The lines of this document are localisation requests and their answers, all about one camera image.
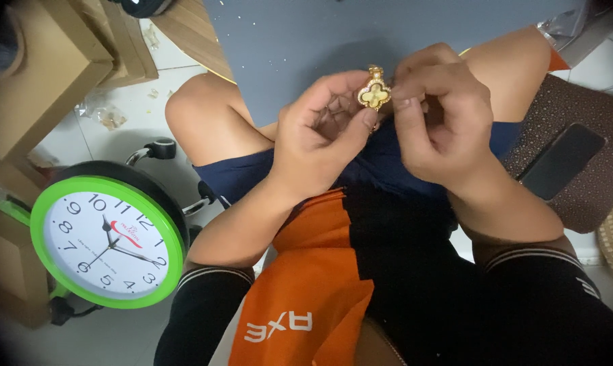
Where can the clear plastic wrapper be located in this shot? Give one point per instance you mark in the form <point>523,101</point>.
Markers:
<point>105,114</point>

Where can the brown dotted seat cushion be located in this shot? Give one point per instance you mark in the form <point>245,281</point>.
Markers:
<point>591,101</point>

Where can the green rimmed wall clock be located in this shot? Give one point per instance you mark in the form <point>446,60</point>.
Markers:
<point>108,244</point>

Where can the person's left hand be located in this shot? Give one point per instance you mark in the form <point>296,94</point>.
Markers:
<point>306,147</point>

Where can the person's right hand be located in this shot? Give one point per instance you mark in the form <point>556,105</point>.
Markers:
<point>453,132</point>

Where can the wooden board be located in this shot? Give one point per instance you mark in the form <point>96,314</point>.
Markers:
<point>194,35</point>

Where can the person's left leg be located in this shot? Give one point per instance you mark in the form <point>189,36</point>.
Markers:
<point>209,119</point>

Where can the large brown cardboard box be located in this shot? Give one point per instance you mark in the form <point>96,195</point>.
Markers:
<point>37,76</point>

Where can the flat brown cardboard box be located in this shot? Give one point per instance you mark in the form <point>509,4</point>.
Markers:
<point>126,45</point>

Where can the person's leg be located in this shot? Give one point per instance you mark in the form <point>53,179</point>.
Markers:
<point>209,119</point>
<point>509,76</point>

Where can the black power plug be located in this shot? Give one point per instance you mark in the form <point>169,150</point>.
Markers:
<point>62,311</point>

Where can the navy blue shorts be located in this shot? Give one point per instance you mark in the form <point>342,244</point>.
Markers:
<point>245,175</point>

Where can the chrome chair base with castor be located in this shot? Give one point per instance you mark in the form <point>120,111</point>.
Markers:
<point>156,150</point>

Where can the orange and black shirt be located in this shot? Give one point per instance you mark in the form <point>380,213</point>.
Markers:
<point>337,284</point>

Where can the black round object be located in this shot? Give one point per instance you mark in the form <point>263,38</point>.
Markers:
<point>143,6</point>

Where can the small brown cardboard box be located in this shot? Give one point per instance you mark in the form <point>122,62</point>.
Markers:
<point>6,254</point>

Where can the black smartphone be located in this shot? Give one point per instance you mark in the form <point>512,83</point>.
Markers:
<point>563,162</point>

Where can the person's right leg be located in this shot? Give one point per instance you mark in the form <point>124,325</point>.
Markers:
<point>509,76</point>

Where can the silver foil bag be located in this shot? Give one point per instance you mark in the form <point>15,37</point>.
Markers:
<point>560,25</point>

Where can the grey work mat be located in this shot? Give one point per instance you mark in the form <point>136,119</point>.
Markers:
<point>311,40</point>

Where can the gold clover pendant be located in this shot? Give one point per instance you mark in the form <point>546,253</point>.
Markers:
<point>374,94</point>

